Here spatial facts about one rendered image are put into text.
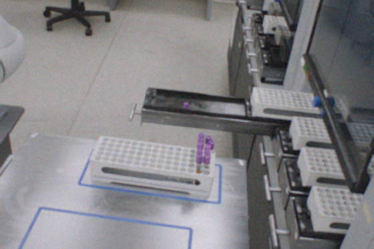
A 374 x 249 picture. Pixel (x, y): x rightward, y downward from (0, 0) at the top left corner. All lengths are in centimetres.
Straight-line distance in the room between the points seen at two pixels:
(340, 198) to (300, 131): 27
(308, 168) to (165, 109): 49
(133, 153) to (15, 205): 29
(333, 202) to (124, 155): 51
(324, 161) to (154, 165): 46
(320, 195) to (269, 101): 41
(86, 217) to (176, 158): 26
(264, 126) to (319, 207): 42
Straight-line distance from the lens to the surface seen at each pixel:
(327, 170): 118
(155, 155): 107
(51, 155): 117
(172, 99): 143
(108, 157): 105
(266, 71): 174
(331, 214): 105
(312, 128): 131
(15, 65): 156
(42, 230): 99
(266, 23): 201
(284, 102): 140
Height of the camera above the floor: 155
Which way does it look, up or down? 33 degrees down
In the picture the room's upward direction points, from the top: 7 degrees clockwise
